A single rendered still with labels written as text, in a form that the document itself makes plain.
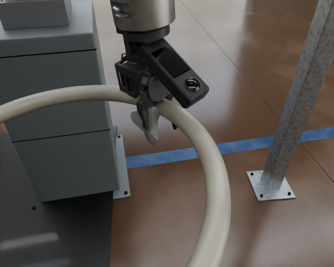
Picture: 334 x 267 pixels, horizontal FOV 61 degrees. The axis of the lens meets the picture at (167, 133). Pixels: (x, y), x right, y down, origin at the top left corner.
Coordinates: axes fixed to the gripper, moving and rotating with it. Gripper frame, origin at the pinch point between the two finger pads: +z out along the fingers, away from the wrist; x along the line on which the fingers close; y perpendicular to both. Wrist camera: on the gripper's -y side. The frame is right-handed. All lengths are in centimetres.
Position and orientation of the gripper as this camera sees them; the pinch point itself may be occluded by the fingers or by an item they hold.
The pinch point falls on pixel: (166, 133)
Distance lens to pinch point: 53.2
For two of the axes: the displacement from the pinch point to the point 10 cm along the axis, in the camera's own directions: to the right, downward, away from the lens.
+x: -6.9, 5.1, -5.2
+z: 0.8, 7.6, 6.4
